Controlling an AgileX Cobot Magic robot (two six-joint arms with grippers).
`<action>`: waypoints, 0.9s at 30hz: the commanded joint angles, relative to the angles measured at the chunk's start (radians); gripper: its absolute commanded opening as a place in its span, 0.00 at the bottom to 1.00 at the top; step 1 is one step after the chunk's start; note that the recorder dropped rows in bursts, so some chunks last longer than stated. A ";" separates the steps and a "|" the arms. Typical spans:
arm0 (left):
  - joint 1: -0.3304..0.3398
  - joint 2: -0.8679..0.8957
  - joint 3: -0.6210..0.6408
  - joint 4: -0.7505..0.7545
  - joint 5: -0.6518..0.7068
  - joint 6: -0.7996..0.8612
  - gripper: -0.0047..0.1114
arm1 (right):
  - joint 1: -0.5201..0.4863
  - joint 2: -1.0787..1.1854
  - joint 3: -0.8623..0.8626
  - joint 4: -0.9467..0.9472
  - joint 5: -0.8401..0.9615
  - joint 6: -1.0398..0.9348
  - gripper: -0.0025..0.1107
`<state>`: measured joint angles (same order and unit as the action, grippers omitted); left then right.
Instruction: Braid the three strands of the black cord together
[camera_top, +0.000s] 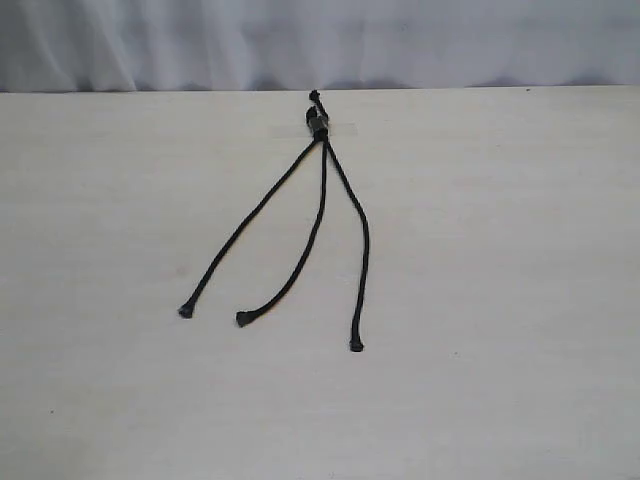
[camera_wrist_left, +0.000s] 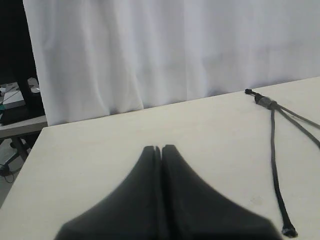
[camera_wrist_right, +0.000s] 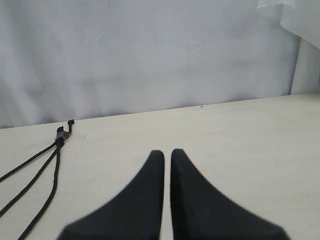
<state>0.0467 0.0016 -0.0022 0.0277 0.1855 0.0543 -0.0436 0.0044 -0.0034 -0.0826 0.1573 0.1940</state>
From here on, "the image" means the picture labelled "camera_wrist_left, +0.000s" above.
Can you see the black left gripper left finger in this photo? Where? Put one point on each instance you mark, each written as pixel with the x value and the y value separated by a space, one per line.
pixel 133 211

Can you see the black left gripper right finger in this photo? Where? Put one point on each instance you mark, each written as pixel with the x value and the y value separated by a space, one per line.
pixel 196 211

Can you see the grey side table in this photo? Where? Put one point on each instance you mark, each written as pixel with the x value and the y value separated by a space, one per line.
pixel 22 133

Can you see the white curtain backdrop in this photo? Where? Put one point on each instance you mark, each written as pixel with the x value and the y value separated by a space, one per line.
pixel 96 58

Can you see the black monitor stand post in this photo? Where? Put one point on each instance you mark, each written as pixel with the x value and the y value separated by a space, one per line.
pixel 30 90

